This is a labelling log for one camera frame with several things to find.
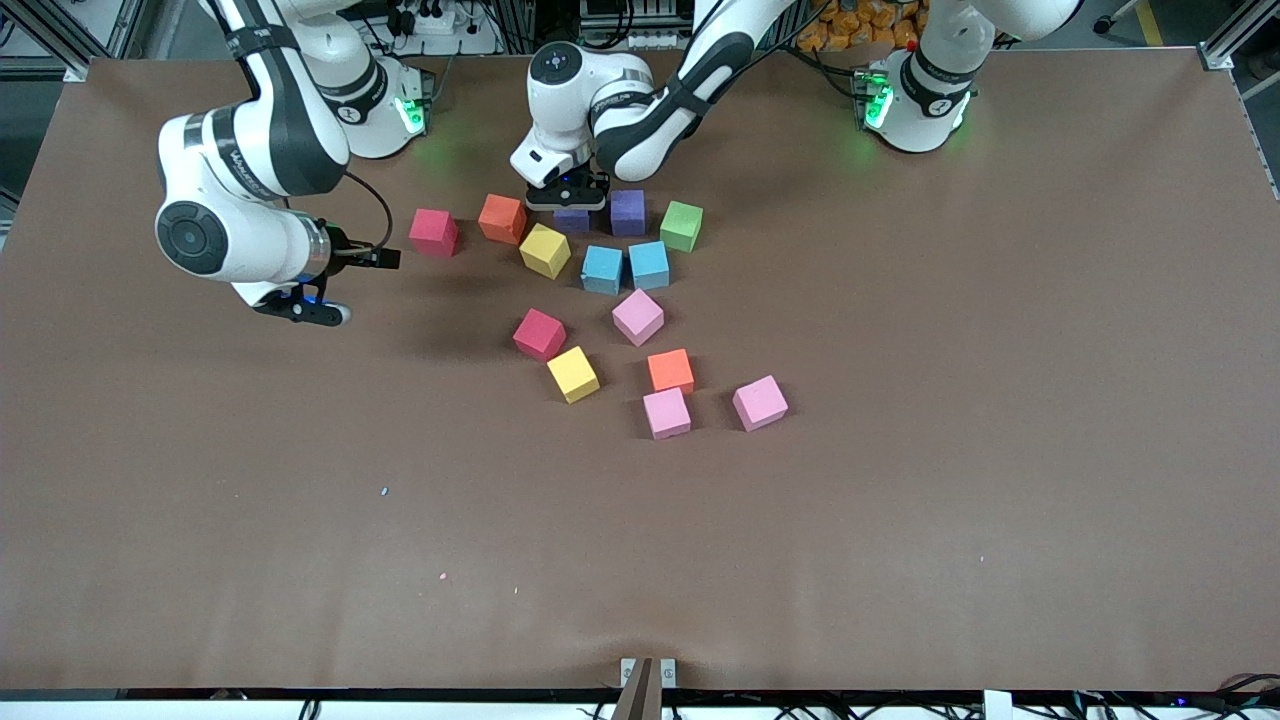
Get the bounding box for white power strip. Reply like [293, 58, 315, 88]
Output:
[398, 3, 463, 37]

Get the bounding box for green foam cube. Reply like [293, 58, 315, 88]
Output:
[659, 200, 704, 254]

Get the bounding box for bag of orange items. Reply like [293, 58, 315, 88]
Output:
[797, 0, 926, 54]

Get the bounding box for light pink foam cube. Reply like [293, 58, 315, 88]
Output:
[732, 375, 790, 433]
[642, 387, 693, 441]
[611, 288, 666, 348]

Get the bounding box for metal table clamp bracket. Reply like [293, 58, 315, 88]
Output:
[612, 657, 678, 720]

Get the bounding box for aluminium frame profile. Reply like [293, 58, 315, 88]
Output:
[1205, 0, 1280, 71]
[0, 0, 151, 81]

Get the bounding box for dented orange foam cube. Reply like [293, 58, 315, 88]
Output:
[477, 193, 528, 246]

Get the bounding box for yellow foam cube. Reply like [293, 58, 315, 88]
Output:
[518, 222, 573, 281]
[546, 346, 601, 405]

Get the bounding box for aluminium table edge rail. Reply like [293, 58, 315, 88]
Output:
[1232, 68, 1280, 201]

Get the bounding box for red foam cube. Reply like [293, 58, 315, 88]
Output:
[409, 208, 460, 259]
[512, 308, 568, 363]

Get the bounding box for chipped blue foam cube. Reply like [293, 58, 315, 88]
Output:
[581, 245, 624, 297]

